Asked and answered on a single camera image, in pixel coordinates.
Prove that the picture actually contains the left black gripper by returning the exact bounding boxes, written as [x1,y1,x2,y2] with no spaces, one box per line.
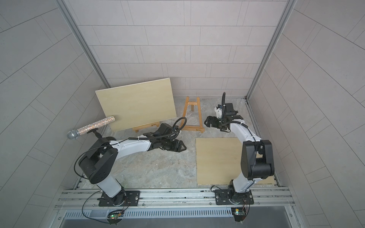
[160,138,188,152]

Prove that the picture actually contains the wooden easel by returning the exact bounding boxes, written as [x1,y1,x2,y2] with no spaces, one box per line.
[180,97,205,133]
[132,122,160,133]

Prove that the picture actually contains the plywood board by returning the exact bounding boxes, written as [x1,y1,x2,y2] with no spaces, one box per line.
[195,137,276,186]
[96,78,177,132]

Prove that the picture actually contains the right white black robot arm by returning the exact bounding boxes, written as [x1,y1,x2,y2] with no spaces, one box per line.
[204,101,275,204]

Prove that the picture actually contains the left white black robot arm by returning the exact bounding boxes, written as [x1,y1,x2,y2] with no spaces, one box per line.
[78,123,186,206]

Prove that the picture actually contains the left green circuit board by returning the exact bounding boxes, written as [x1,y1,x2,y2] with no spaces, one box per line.
[107,210,124,226]

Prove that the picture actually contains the green circuit board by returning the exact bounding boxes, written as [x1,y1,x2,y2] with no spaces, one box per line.
[231,207,248,222]
[107,210,124,226]

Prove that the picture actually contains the right green circuit board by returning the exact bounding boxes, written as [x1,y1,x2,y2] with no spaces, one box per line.
[231,207,248,222]

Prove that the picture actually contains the glitter microphone on stand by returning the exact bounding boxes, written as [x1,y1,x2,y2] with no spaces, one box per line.
[67,116,116,140]

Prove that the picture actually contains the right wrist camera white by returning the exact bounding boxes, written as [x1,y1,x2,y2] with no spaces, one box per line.
[214,104,222,119]

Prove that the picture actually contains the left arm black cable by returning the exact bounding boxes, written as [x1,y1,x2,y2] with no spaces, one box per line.
[73,116,188,180]

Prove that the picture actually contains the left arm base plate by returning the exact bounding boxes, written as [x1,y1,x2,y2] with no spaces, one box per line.
[98,190,140,207]

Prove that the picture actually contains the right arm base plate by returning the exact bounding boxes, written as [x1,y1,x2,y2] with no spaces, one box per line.
[214,189,254,205]

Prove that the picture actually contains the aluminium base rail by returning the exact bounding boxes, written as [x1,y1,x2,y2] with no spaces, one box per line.
[47,187,301,228]

